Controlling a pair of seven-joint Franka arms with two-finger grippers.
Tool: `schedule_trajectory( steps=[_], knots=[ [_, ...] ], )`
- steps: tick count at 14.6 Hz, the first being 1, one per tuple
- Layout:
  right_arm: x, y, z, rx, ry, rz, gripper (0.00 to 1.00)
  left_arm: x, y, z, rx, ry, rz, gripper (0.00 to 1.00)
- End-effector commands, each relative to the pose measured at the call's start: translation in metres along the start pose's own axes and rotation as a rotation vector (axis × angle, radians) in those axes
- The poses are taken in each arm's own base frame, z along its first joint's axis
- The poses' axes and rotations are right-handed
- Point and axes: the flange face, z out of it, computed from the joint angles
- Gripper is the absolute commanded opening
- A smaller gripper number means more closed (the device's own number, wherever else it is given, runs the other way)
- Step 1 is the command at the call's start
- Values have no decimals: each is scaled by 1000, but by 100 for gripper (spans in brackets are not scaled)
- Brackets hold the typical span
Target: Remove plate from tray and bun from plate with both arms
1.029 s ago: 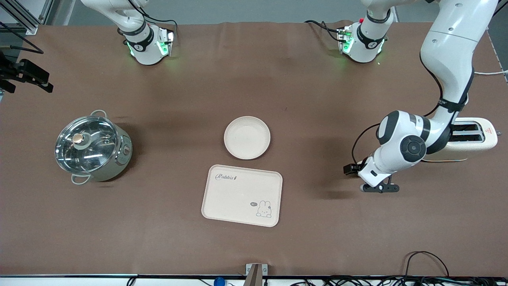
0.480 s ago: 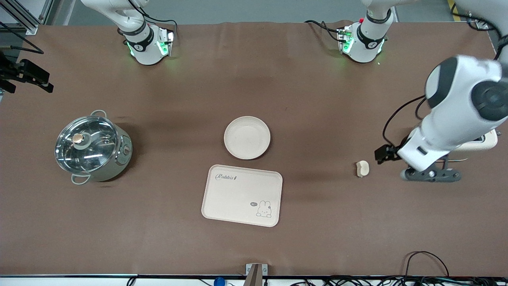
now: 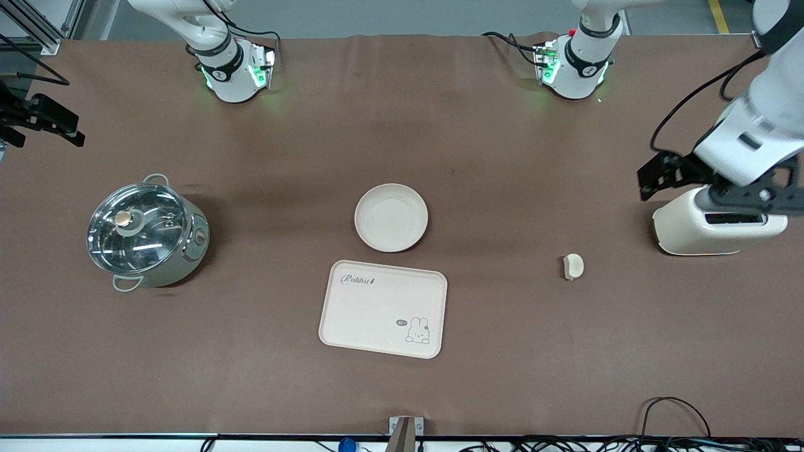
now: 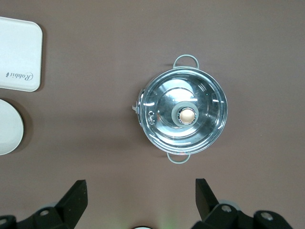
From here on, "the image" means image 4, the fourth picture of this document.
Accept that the silver electric cooking pot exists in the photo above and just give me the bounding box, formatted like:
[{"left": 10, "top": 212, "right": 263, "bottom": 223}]
[{"left": 132, "top": 54, "right": 229, "bottom": 165}]

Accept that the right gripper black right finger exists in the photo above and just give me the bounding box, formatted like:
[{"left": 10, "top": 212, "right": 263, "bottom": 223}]
[{"left": 191, "top": 178, "right": 294, "bottom": 229}]

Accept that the glass pot lid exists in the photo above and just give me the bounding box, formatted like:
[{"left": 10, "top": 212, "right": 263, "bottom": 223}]
[{"left": 139, "top": 66, "right": 227, "bottom": 155}]

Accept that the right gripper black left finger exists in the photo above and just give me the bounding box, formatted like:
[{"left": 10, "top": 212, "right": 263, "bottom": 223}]
[{"left": 14, "top": 179, "right": 88, "bottom": 229}]

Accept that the cream rabbit print tray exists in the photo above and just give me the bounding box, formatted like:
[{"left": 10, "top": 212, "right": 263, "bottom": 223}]
[{"left": 0, "top": 16, "right": 44, "bottom": 93}]

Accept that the cream round plate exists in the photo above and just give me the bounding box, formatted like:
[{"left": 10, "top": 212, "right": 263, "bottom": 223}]
[{"left": 0, "top": 98, "right": 25, "bottom": 156}]

